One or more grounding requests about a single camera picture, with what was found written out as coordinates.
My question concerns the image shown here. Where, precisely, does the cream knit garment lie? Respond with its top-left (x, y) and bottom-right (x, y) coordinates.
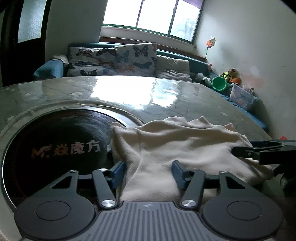
top-left (110, 117), bottom-right (273, 202)

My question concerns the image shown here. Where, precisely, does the blue corner sofa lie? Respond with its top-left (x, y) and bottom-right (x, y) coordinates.
top-left (33, 42), bottom-right (269, 130)

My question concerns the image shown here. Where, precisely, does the clear plastic storage box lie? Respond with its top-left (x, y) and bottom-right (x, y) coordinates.
top-left (229, 84), bottom-right (258, 111)

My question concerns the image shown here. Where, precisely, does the orange plush toy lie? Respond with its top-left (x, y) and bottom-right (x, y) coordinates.
top-left (231, 78), bottom-right (241, 85)

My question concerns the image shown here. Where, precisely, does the green plastic bucket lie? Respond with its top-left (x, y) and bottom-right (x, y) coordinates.
top-left (212, 76), bottom-right (227, 91)

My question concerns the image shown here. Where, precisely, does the yellow green plush toy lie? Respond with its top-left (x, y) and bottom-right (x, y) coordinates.
top-left (219, 68), bottom-right (238, 82)

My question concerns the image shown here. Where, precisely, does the grey plush toy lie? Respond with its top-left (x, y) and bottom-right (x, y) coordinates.
top-left (194, 73), bottom-right (212, 88)

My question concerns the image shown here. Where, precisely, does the colourful pinwheel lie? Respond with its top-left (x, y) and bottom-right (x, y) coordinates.
top-left (205, 36), bottom-right (216, 59)

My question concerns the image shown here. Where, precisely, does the plain beige pillow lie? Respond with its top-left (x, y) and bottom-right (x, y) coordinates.
top-left (155, 55), bottom-right (192, 82)

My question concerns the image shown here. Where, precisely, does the long butterfly print pillow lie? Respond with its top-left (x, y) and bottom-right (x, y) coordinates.
top-left (67, 47), bottom-right (118, 77)

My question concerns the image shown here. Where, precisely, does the square butterfly print pillow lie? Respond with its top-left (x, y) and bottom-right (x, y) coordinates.
top-left (114, 43), bottom-right (157, 77)

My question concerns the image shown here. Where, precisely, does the green framed window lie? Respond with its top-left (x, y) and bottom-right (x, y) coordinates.
top-left (103, 0), bottom-right (204, 43)

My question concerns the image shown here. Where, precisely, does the dark wooden door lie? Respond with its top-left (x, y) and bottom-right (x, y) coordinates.
top-left (1, 0), bottom-right (52, 86)

